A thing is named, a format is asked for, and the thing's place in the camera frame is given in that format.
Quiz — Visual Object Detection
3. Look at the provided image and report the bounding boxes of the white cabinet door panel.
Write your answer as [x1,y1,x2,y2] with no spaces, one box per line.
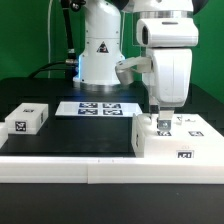
[134,114,173,138]
[171,114,224,140]

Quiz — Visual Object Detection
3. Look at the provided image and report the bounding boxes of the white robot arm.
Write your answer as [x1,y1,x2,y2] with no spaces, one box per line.
[60,0,208,131]

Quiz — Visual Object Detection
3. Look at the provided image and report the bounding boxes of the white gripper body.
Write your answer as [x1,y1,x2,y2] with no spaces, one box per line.
[136,18,198,110]

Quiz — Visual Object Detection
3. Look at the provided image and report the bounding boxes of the black cable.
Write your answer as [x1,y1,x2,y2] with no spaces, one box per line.
[28,0,79,79]

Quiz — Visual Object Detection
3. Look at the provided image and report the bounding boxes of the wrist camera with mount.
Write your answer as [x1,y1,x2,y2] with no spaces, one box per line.
[115,56,152,85]

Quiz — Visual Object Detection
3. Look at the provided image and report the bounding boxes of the white cabinet box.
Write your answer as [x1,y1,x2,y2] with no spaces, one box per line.
[131,116,224,161]

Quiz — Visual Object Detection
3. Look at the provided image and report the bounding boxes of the white cabinet top block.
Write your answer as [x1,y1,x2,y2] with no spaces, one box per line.
[5,103,49,135]

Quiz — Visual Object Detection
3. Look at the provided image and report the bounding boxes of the white marker sheet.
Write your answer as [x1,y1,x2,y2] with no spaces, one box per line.
[55,101,142,117]

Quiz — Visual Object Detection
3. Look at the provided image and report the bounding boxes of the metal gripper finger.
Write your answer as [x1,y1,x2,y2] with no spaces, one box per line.
[157,108,174,130]

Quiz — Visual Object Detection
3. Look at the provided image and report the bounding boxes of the white frame border wall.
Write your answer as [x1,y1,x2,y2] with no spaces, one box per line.
[0,122,224,185]

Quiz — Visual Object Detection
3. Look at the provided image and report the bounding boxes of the white cable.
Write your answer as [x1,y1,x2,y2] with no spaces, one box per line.
[47,0,54,79]

